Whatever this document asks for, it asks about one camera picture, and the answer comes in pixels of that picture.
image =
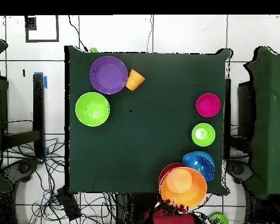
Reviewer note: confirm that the red-orange plastic bowl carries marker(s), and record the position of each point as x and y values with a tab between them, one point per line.
166	169

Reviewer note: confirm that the blue plastic bowl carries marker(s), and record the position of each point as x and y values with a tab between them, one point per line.
200	163

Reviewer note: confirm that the large orange plastic bowl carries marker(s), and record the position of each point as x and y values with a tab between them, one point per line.
184	189

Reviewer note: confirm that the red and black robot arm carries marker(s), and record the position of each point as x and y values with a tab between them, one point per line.
175	219

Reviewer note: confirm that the dark green tablecloth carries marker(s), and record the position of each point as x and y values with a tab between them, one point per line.
142	140

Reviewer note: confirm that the orange plastic cup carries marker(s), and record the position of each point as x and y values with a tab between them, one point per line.
134	80

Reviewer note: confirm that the large green plastic bowl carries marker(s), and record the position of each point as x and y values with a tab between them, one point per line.
92	109

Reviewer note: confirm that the purple plastic bowl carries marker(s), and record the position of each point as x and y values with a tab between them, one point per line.
108	75

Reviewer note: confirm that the small green plastic bowl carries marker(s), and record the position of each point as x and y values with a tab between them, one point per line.
203	137

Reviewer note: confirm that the pink plastic bowl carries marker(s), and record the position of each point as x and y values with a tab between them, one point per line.
208	105

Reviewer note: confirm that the green round object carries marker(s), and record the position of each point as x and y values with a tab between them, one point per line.
219	219
93	50

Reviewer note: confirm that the black wheeled base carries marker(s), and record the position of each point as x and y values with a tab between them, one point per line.
238	169
23	168

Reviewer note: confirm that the black power brick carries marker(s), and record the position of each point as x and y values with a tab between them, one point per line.
68	205

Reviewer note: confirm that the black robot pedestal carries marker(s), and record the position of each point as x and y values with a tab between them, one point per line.
135	210

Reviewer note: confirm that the black frame stand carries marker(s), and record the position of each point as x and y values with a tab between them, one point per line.
38	105

